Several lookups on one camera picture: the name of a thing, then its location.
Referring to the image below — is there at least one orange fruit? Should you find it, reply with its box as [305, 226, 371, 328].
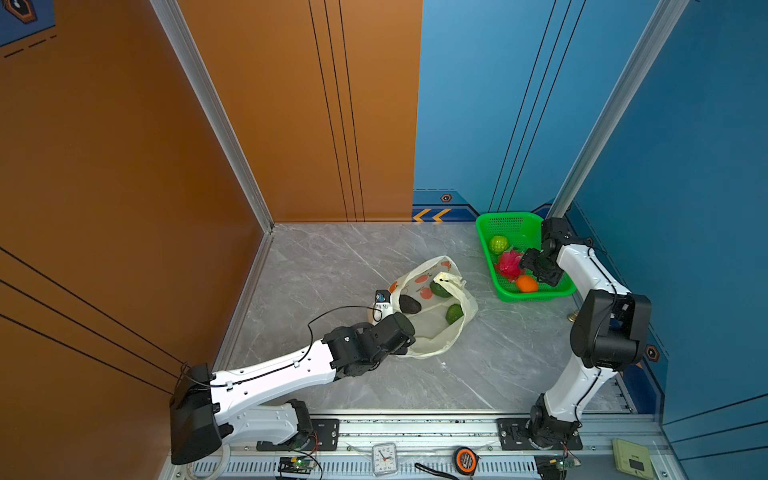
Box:
[515, 274, 539, 294]

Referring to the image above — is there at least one red dragon fruit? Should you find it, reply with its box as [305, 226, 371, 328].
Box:
[494, 250, 526, 282]

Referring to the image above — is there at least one bumpy light green fruit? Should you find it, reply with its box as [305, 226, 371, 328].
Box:
[488, 235, 510, 256]

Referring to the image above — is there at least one yellow printed plastic bag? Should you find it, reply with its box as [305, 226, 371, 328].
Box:
[389, 255, 478, 359]

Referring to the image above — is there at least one dark green avocado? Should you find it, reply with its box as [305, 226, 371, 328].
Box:
[429, 281, 452, 298]

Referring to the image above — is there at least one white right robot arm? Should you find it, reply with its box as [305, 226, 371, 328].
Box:
[521, 217, 652, 450]

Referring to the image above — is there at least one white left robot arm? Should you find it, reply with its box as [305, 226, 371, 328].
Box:
[169, 313, 415, 465]

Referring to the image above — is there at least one green plastic basket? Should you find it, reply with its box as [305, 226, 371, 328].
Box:
[476, 212, 576, 303]

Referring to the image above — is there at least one black dark avocado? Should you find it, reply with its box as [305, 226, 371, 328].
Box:
[399, 294, 422, 315]

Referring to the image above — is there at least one small white clock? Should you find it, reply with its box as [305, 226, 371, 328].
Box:
[371, 442, 399, 477]

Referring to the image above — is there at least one left green circuit board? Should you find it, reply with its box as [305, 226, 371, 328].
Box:
[276, 456, 320, 479]

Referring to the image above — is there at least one green circuit board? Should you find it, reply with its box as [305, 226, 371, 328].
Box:
[276, 456, 320, 479]
[534, 456, 582, 480]

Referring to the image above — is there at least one orange black tape measure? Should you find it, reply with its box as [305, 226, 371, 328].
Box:
[452, 447, 479, 476]

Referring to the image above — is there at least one right green circuit board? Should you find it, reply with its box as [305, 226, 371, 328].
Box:
[534, 456, 582, 480]

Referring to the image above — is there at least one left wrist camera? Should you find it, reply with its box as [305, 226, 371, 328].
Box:
[372, 289, 394, 323]

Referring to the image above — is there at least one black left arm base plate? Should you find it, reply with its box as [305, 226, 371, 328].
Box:
[256, 418, 340, 452]

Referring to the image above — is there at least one black strap on rail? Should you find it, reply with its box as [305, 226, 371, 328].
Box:
[414, 462, 460, 480]

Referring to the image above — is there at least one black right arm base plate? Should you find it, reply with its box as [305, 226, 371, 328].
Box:
[496, 417, 584, 451]

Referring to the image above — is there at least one aluminium front rail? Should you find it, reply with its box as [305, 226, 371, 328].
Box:
[160, 411, 687, 479]

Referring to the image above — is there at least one green wall switch box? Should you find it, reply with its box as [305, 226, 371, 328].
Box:
[612, 439, 655, 480]

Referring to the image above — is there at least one aluminium corner post right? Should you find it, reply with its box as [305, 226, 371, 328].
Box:
[546, 0, 689, 219]

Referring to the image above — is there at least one aluminium corner post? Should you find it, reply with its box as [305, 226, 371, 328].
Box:
[546, 0, 689, 219]
[149, 0, 274, 234]

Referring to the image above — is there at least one aluminium corner post left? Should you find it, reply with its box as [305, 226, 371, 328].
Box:
[149, 0, 274, 234]

